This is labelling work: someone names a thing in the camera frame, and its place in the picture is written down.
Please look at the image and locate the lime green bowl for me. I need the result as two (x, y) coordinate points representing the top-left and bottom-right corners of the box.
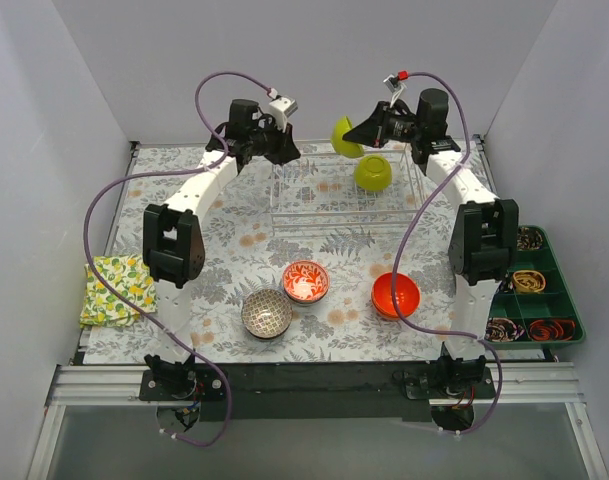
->
(331, 115), (364, 159)
(354, 155), (392, 192)

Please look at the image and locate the white wire dish rack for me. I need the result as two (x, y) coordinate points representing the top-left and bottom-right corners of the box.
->
(269, 144), (428, 234)

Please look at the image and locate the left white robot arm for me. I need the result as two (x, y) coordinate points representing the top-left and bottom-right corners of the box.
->
(143, 95), (300, 400)

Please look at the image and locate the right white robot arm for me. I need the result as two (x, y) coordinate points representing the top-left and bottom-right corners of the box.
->
(340, 88), (519, 398)

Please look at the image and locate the floral patterned table mat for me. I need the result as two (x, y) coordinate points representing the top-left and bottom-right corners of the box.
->
(84, 159), (455, 364)

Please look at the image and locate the red white floral bowl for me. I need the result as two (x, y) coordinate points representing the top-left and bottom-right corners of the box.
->
(282, 260), (330, 304)

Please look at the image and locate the grey geometric patterned bowl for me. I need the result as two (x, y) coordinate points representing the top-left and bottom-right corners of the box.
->
(241, 289), (293, 340)

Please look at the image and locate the orange red bowl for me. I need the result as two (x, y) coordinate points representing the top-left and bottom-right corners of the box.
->
(371, 272), (421, 321)

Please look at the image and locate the black dotted rolled ribbon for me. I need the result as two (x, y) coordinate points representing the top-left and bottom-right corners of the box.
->
(497, 274), (515, 294)

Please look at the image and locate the yellow rolled ribbon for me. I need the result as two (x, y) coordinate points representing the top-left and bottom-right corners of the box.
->
(512, 270), (547, 294)

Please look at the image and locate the lemon print folded cloth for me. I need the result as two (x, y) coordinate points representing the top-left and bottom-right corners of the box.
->
(79, 255), (157, 327)

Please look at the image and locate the green compartment tray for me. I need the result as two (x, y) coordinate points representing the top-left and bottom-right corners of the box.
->
(488, 225), (585, 350)

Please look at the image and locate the dark floral rolled ribbon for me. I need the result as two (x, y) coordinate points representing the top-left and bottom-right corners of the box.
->
(485, 317), (524, 343)

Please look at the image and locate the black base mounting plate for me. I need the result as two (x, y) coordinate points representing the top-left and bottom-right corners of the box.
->
(138, 359), (495, 422)

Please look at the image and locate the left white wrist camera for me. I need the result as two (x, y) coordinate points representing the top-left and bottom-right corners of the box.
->
(268, 95), (298, 132)

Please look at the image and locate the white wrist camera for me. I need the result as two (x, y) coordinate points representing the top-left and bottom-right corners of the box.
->
(383, 71), (409, 107)
(268, 95), (298, 132)

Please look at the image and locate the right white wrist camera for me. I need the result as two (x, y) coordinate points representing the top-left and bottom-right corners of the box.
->
(383, 71), (409, 107)

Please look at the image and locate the aluminium front rail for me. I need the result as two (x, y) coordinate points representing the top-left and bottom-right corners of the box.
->
(47, 362), (586, 406)

